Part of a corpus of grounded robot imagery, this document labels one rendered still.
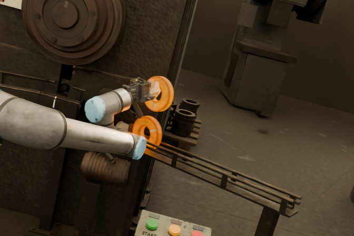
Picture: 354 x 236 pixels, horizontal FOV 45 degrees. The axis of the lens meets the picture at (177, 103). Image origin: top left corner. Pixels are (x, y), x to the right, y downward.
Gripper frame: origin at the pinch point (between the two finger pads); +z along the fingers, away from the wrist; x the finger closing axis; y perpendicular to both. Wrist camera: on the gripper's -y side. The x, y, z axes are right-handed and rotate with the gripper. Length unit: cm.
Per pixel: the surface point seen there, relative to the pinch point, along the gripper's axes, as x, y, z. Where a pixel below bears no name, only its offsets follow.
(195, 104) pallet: 115, -108, 177
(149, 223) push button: -42, -18, -47
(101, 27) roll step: 31.8, 21.3, -5.3
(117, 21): 29.4, 23.3, 1.8
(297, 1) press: 142, -44, 420
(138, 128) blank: 4.3, -18.2, -7.7
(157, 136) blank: -7.2, -17.6, -7.4
